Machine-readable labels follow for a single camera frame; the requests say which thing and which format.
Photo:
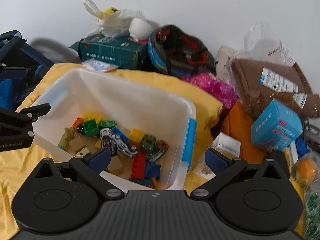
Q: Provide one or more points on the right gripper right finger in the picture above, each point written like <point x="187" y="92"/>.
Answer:
<point x="225" y="171"/>

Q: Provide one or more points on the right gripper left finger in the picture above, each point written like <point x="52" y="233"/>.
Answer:
<point x="88" y="169"/>

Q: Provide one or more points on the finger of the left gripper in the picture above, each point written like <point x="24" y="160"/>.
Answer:
<point x="37" y="111"/>
<point x="12" y="72"/>

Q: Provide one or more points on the wooden cube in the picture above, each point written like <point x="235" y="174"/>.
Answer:
<point x="77" y="144"/>
<point x="115" y="167"/>

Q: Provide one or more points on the teal green cylinder toy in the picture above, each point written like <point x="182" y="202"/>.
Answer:
<point x="67" y="136"/>

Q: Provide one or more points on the green square block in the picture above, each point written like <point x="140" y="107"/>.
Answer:
<point x="91" y="128"/>

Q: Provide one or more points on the white police toy car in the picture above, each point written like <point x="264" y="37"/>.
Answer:
<point x="124" y="147"/>

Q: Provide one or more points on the small blue duplo brick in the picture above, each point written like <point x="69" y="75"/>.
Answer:
<point x="117" y="131"/>

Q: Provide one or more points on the orange building block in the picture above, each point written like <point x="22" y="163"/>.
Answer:
<point x="77" y="122"/>

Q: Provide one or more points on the green patterned arch block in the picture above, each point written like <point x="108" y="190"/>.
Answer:
<point x="107" y="123"/>

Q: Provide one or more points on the long red building block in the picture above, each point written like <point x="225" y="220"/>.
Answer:
<point x="138" y="166"/>

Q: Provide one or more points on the yellow duplo brick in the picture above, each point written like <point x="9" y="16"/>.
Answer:
<point x="91" y="115"/>

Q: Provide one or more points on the yellow hollow building block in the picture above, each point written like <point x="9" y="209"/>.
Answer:
<point x="136" y="135"/>

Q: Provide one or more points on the dark green toy car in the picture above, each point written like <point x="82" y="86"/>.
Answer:
<point x="159" y="150"/>

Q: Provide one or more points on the blue airplane round block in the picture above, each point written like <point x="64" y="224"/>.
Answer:
<point x="152" y="170"/>

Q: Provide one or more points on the teal orange toy vehicle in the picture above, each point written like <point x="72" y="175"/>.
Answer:
<point x="151" y="183"/>

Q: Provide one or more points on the small milk carton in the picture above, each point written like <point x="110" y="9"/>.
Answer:
<point x="217" y="157"/>

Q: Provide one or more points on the blue black stroller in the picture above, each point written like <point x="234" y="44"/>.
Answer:
<point x="15" y="52"/>

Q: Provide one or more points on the orange box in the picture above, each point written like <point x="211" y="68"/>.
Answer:
<point x="237" y="124"/>

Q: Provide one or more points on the small black box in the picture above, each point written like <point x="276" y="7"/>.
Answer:
<point x="280" y="158"/>

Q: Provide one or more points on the white plastic bin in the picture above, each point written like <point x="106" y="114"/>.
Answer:
<point x="165" y="115"/>

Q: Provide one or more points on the blue dinosaur box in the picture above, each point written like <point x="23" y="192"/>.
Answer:
<point x="276" y="127"/>

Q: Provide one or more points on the pink plastic mesh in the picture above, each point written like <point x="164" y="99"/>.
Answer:
<point x="221" y="90"/>

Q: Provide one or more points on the small orange fruit in bag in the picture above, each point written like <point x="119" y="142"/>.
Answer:
<point x="306" y="171"/>

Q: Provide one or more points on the brown woven package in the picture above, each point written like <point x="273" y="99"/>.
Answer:
<point x="260" y="82"/>

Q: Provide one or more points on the green patterned plastic bag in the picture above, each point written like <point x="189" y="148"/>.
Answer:
<point x="312" y="201"/>

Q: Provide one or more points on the white paper roll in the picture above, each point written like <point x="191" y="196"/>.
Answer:
<point x="224" y="54"/>

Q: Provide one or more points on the green book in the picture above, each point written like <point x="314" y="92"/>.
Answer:
<point x="119" y="51"/>

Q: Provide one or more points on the white plastic bag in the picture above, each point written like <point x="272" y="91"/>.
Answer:
<point x="112" y="22"/>

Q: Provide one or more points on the clear plastic bag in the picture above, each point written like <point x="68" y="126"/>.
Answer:
<point x="262" y="44"/>

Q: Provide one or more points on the black red helmet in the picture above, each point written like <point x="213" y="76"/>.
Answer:
<point x="174" y="52"/>

